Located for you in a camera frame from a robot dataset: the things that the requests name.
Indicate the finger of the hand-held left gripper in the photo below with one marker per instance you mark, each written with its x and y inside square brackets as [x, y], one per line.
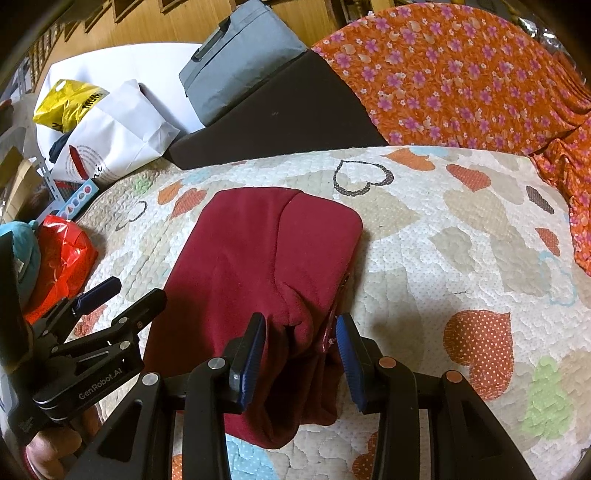
[99, 290]
[143, 307]

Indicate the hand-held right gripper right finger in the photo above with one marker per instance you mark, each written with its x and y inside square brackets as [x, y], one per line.
[351, 364]

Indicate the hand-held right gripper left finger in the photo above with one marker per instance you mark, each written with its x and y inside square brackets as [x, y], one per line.
[251, 360]

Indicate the dark red garment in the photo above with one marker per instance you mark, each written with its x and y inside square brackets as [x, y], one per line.
[258, 258]

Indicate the person's left hand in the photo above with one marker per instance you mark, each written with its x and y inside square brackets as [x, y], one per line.
[51, 452]

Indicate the red plastic bag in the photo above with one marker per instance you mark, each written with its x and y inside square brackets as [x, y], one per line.
[60, 258]

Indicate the teal plush toy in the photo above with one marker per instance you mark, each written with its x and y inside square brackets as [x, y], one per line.
[23, 258]

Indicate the light blue toy box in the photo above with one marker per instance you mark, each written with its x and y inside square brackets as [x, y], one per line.
[78, 203]

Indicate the cardboard box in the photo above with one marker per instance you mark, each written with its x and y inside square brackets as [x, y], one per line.
[18, 180]

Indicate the quilted heart pattern blanket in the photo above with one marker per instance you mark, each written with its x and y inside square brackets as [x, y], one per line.
[438, 258]

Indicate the yellow plastic bag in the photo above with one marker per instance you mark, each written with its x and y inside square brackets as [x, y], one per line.
[60, 106]

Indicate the white board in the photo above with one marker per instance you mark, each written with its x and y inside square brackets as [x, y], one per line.
[138, 64]

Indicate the dark brown cushion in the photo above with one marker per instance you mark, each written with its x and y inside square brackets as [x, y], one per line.
[286, 115]

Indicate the grey fabric bag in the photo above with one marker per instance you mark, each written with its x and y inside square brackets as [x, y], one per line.
[240, 69]

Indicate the orange floral cloth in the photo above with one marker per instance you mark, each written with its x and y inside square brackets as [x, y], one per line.
[452, 78]

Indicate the grey metal shelf bracket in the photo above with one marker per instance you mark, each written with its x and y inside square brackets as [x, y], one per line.
[46, 177]

